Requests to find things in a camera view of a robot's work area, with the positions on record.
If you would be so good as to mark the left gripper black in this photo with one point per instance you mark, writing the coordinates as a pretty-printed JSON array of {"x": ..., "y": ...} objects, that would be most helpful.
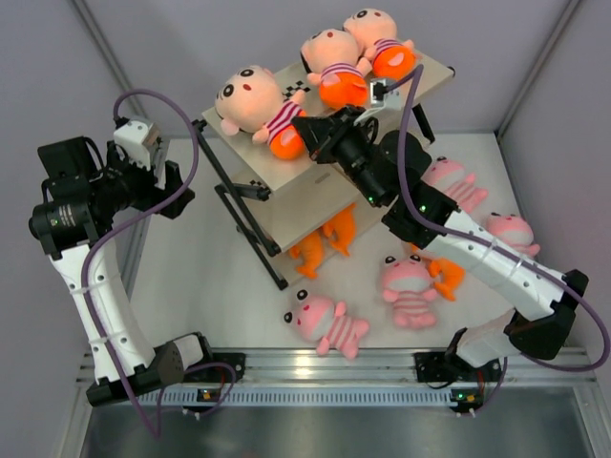
[{"x": 153, "y": 197}]

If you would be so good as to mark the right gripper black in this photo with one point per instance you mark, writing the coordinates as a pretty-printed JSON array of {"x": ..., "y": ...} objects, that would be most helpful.
[{"x": 315, "y": 139}]

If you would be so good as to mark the black-haired boy doll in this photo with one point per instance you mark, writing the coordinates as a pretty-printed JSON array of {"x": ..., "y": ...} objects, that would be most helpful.
[{"x": 252, "y": 101}]

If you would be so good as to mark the boy doll orange shorts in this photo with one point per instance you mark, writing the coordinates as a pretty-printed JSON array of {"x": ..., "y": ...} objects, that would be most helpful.
[{"x": 334, "y": 65}]

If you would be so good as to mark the pink striped frog plush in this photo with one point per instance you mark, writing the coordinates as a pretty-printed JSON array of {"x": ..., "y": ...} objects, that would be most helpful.
[
  {"x": 407, "y": 286},
  {"x": 451, "y": 178},
  {"x": 327, "y": 324},
  {"x": 514, "y": 231}
]

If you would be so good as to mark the orange shark plush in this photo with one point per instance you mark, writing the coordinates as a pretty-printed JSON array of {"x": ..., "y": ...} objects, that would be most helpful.
[
  {"x": 312, "y": 252},
  {"x": 447, "y": 276}
]

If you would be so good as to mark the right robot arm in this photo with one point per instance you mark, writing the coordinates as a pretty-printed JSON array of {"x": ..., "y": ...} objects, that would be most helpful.
[{"x": 389, "y": 174}]

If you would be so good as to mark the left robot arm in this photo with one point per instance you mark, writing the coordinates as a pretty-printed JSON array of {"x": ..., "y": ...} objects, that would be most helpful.
[{"x": 74, "y": 224}]

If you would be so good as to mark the beige three-tier shelf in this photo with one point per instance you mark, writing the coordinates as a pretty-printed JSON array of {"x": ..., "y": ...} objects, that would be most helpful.
[{"x": 278, "y": 202}]

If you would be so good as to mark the orange shark plush under shelf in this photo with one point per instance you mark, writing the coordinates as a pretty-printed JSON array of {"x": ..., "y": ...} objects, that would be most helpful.
[{"x": 312, "y": 252}]

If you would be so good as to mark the boy doll on shelf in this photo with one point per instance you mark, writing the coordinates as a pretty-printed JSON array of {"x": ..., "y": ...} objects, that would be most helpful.
[{"x": 376, "y": 34}]

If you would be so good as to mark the pink striped frog plush back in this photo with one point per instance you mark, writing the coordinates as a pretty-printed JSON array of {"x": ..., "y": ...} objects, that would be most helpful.
[{"x": 451, "y": 178}]

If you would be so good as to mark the pink striped frog plush front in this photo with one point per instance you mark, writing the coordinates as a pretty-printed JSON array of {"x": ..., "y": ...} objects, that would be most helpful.
[{"x": 327, "y": 324}]

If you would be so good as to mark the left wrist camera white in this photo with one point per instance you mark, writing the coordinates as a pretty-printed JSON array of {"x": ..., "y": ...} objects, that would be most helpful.
[{"x": 138, "y": 137}]

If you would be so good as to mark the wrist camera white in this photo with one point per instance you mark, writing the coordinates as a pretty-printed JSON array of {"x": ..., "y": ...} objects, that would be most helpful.
[
  {"x": 384, "y": 96},
  {"x": 138, "y": 137}
]

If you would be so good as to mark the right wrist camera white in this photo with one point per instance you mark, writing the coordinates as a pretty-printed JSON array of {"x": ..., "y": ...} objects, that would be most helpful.
[{"x": 384, "y": 96}]

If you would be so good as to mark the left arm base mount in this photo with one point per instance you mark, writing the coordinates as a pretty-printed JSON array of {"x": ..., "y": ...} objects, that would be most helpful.
[{"x": 209, "y": 370}]

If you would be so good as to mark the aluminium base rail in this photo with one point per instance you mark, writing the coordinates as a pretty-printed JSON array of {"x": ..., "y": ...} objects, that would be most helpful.
[{"x": 377, "y": 365}]

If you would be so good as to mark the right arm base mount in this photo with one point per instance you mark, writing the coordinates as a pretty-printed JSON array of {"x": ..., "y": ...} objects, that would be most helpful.
[{"x": 438, "y": 367}]

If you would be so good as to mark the slotted cable duct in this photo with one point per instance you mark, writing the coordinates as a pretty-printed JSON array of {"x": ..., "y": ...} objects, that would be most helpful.
[{"x": 303, "y": 396}]

